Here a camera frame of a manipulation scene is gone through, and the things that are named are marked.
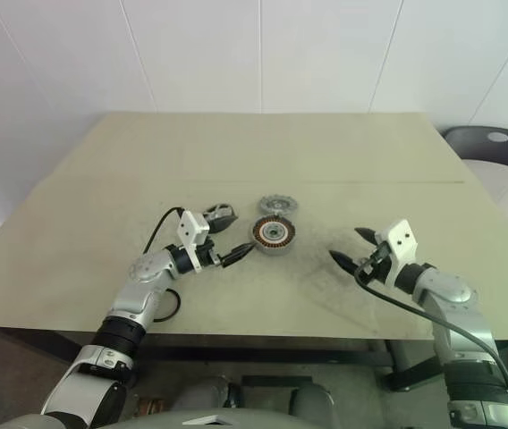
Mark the black table frame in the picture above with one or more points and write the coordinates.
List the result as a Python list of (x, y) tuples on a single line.
[(325, 355)]

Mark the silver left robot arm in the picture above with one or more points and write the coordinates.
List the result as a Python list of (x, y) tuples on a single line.
[(138, 295)]

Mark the motor stator with copper windings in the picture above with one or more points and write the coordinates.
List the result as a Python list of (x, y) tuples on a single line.
[(259, 234)]

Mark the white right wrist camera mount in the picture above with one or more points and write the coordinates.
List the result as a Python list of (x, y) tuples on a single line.
[(400, 239)]

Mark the black chair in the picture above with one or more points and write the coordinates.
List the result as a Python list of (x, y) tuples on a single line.
[(473, 143)]

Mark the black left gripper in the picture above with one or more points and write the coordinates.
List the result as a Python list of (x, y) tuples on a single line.
[(211, 257)]

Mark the dark grey rounded shape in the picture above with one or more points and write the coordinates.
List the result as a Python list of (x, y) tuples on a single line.
[(310, 397)]

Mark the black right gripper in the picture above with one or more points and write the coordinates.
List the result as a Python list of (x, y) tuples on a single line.
[(379, 270)]

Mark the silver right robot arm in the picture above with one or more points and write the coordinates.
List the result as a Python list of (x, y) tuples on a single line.
[(455, 313)]

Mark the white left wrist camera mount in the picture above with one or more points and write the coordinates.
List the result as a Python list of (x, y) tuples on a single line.
[(191, 232)]

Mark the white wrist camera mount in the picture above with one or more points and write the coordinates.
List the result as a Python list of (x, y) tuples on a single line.
[(400, 239), (191, 232)]

